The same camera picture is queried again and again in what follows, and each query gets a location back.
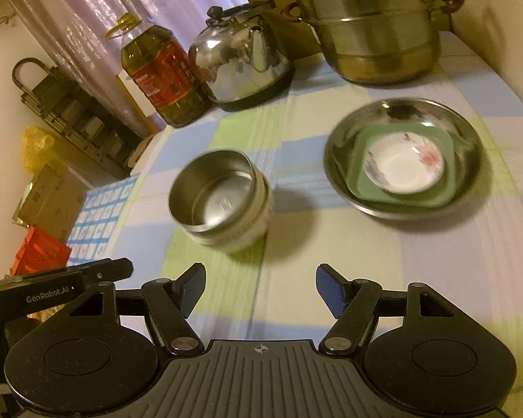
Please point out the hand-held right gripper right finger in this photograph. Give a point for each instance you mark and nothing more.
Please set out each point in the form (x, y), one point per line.
(329, 289)

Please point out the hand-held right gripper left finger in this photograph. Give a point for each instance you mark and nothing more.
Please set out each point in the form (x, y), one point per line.
(191, 289)

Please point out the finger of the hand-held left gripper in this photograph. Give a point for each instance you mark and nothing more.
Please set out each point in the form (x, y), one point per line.
(109, 268)

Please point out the small white bowl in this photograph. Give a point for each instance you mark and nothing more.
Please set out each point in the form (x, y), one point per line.
(248, 230)

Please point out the stainless steel bowl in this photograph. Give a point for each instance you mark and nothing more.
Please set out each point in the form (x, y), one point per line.
(213, 200)

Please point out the green square plate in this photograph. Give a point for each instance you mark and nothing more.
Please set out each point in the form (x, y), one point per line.
(366, 196)

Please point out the floral white ceramic bowl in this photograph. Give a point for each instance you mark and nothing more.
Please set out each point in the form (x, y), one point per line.
(403, 165)

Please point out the stainless steel round plate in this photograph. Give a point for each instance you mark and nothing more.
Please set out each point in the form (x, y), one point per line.
(392, 111)

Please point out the blue patterned mat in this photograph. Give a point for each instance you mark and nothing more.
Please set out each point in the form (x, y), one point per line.
(98, 222)

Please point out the red box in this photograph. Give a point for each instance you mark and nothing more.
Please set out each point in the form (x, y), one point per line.
(41, 250)

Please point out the brown cardboard box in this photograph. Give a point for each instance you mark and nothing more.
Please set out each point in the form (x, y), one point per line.
(48, 200)

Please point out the checked pastel tablecloth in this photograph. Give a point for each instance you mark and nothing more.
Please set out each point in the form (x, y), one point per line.
(418, 261)

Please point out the yellow plastic bag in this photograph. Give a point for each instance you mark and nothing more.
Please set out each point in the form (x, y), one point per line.
(37, 146)

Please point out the black metal rack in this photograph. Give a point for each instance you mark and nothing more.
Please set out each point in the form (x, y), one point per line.
(69, 113)

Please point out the cooking oil bottle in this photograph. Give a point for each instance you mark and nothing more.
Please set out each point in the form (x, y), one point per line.
(165, 78)

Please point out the stainless steel kettle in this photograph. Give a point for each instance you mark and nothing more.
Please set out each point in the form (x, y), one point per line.
(231, 69)

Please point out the sheer purple curtain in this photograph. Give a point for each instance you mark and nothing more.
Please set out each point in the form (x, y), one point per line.
(78, 13)

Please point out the stainless steel steamer pot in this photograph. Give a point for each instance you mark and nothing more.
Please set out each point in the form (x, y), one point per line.
(375, 35)

